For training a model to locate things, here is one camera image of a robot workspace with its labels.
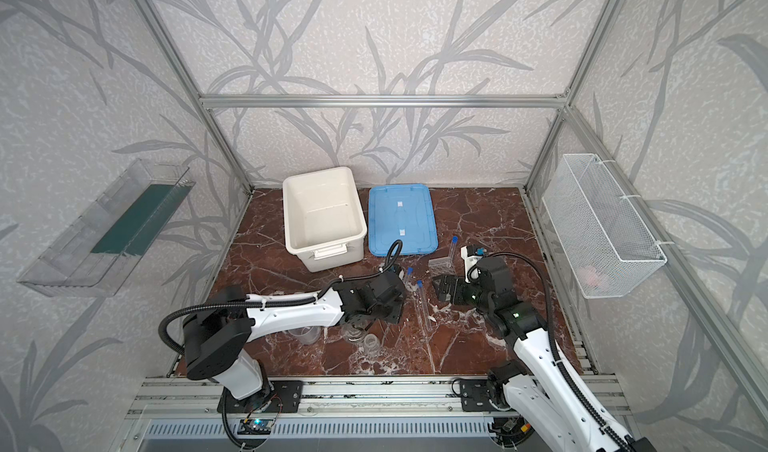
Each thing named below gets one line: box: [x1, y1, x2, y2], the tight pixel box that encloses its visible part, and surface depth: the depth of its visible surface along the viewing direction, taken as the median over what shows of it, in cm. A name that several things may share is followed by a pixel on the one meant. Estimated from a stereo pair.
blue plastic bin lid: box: [368, 184, 438, 256], surface depth 114 cm
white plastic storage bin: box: [282, 166, 367, 273], surface depth 104 cm
